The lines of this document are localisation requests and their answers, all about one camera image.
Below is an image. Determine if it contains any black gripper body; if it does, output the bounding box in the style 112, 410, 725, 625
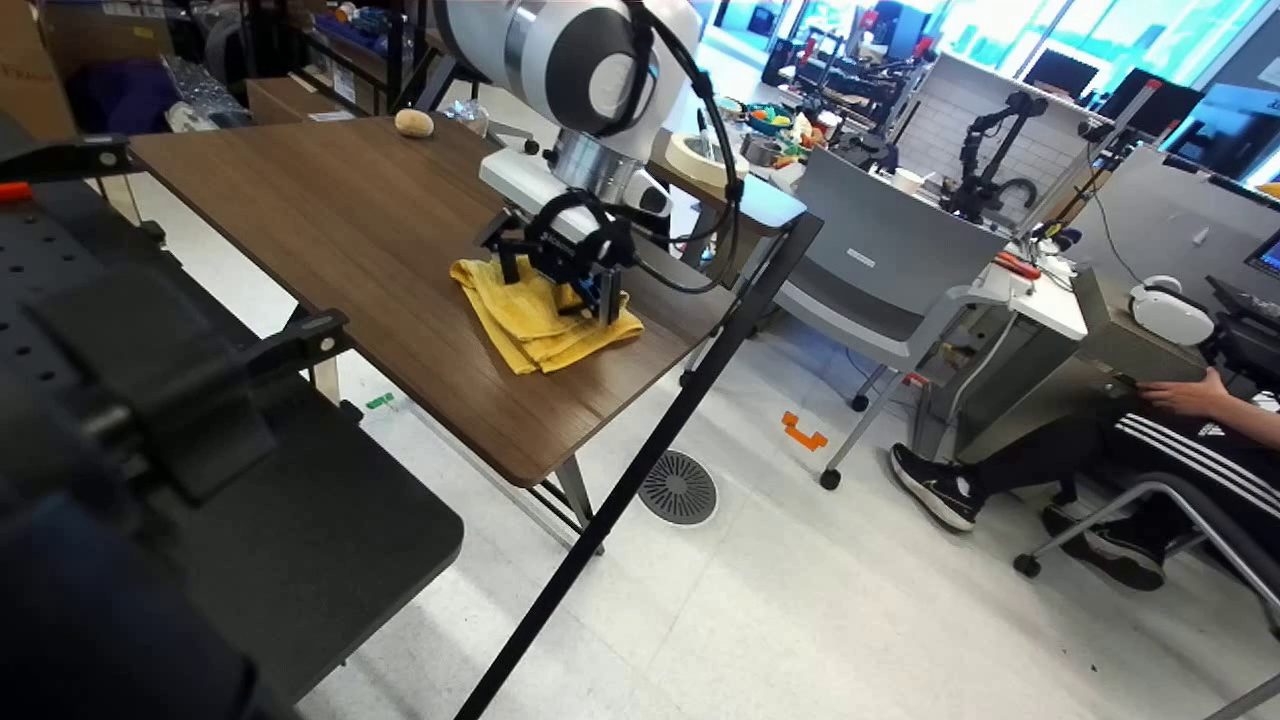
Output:
481, 187, 634, 326

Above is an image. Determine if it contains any yellow towel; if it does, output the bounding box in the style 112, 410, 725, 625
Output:
448, 261, 644, 376

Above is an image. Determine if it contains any cream white ball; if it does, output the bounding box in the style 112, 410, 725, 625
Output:
392, 108, 435, 140

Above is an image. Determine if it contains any small black robot arm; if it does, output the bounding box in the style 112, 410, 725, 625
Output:
941, 94, 1046, 220

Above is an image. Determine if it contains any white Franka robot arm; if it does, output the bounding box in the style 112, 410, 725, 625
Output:
435, 0, 698, 326

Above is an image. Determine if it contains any round floor drain cover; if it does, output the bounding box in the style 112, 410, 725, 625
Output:
638, 451, 716, 525

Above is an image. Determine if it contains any orange floor tape marker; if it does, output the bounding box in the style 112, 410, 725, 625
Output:
780, 414, 829, 451

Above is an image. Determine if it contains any grey plastic chair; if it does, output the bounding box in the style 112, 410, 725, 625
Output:
777, 153, 1005, 488

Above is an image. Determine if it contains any seated man grey sweater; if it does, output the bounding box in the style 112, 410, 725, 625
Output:
886, 368, 1280, 561

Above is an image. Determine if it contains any black camera tripod pole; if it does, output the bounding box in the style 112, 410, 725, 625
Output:
453, 214, 824, 720

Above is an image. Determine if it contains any black perforated mount plate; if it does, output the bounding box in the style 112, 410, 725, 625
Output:
0, 128, 464, 720

